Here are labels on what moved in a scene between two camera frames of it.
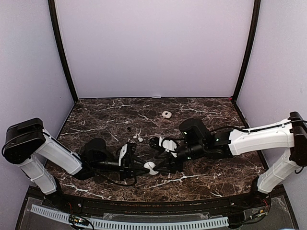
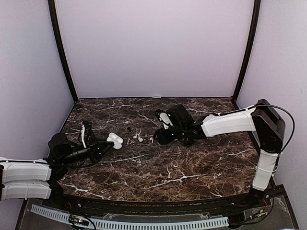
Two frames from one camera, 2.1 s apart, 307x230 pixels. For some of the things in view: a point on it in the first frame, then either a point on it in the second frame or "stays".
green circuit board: x=78 y=220 stays
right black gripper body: x=174 y=163 → x=179 y=133
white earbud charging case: x=150 y=165 → x=117 y=140
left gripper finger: x=138 y=165 → x=102 y=141
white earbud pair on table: x=140 y=139 stays
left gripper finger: x=137 y=173 → x=106 y=146
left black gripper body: x=124 y=166 → x=91 y=151
